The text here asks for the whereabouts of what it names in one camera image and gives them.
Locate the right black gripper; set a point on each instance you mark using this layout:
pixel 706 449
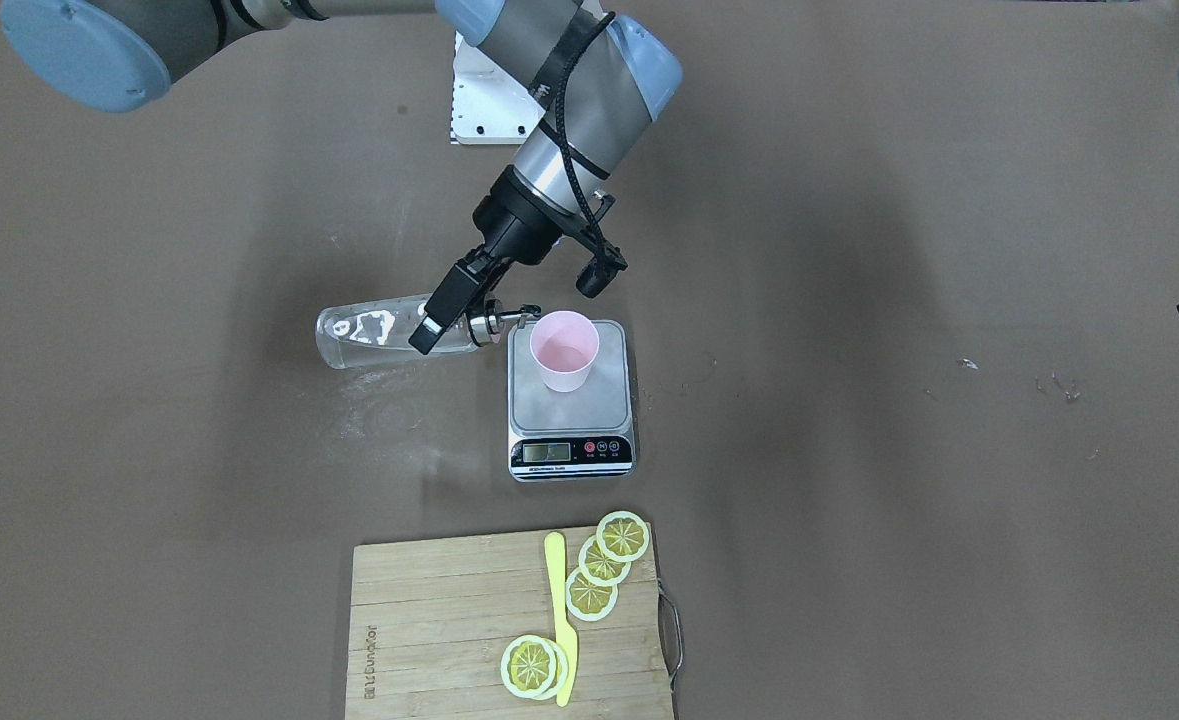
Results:
pixel 511 228

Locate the glass sauce bottle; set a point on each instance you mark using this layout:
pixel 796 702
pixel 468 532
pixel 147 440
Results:
pixel 378 333

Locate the pink plastic cup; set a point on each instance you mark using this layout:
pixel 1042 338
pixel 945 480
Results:
pixel 564 345

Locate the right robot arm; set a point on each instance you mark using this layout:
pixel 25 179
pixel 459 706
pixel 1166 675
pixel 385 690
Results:
pixel 572 86

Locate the digital kitchen scale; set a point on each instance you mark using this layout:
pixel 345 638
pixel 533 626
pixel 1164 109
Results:
pixel 585 433

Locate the lemon slice upper row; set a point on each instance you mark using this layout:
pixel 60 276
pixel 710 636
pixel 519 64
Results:
pixel 623 536

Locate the lemon slice row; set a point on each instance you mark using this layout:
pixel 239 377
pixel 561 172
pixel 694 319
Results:
pixel 623 536
pixel 589 602
pixel 599 569

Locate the lemon slice middle row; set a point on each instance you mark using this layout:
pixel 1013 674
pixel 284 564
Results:
pixel 599 569

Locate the wooden cutting board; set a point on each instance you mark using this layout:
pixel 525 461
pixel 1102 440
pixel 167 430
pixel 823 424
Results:
pixel 429 622

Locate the lemon slice lower row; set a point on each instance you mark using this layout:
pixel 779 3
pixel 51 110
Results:
pixel 589 602

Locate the yellow plastic knife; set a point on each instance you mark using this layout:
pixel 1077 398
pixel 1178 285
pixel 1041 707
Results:
pixel 555 556

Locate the lemon slice near knife tip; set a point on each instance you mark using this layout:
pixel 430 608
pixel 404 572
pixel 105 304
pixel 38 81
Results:
pixel 534 668

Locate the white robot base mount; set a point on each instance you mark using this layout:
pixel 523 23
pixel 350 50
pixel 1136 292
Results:
pixel 489 107

